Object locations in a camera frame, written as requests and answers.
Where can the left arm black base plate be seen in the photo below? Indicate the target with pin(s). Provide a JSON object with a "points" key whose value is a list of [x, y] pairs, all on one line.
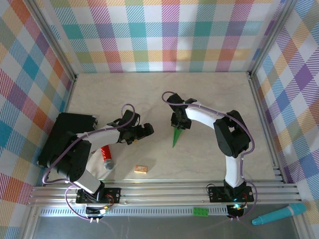
{"points": [[112, 195]]}

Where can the right aluminium corner post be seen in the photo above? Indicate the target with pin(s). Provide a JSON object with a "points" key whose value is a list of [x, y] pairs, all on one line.
{"points": [[274, 35]]}

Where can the left aluminium corner post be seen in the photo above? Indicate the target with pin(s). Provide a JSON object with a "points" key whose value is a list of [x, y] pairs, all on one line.
{"points": [[49, 37]]}

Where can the right black connector board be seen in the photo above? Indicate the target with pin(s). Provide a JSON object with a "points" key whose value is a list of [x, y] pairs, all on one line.
{"points": [[236, 211]]}

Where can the teal marker pen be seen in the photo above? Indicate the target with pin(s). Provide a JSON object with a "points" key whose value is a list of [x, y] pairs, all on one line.
{"points": [[279, 214]]}

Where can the small orange wooden block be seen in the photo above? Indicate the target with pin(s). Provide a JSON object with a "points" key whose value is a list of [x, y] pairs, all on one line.
{"points": [[140, 169]]}

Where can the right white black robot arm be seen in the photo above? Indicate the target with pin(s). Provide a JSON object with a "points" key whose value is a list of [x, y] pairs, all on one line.
{"points": [[199, 115]]}

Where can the right aluminium side rail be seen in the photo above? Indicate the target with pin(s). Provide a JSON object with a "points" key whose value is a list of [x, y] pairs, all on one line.
{"points": [[260, 107]]}

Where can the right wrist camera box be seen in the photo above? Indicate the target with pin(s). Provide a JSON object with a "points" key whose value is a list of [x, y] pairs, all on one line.
{"points": [[175, 100]]}

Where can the red toy microphone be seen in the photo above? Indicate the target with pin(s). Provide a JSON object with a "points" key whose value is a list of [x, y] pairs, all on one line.
{"points": [[107, 156]]}

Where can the aluminium corner post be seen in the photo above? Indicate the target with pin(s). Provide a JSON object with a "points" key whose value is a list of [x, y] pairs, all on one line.
{"points": [[49, 37], [274, 35]]}

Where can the black hard case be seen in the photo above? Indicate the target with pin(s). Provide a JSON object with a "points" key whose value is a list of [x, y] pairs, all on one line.
{"points": [[64, 124]]}

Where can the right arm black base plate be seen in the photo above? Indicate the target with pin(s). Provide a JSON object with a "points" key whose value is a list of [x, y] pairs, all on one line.
{"points": [[216, 195]]}

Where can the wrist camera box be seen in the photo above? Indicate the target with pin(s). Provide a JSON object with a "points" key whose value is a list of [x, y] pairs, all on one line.
{"points": [[175, 100], [130, 118]]}

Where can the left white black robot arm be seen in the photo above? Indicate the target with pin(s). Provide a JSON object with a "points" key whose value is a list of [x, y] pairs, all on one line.
{"points": [[104, 137]]}

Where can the aluminium front rail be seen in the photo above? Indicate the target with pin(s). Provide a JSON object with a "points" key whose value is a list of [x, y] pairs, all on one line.
{"points": [[162, 193]]}

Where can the green toy brick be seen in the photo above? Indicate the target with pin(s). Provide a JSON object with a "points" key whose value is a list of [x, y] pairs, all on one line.
{"points": [[201, 212]]}

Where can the green paper sheet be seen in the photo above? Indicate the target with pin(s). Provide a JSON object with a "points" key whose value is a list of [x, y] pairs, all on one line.
{"points": [[176, 138]]}

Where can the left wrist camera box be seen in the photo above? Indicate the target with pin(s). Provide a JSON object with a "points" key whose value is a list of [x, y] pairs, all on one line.
{"points": [[130, 118]]}

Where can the left black connector board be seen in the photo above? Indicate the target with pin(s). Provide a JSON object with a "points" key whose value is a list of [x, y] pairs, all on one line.
{"points": [[96, 211]]}

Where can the black connector board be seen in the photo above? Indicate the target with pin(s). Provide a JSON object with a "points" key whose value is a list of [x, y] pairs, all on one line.
{"points": [[96, 211], [236, 211]]}

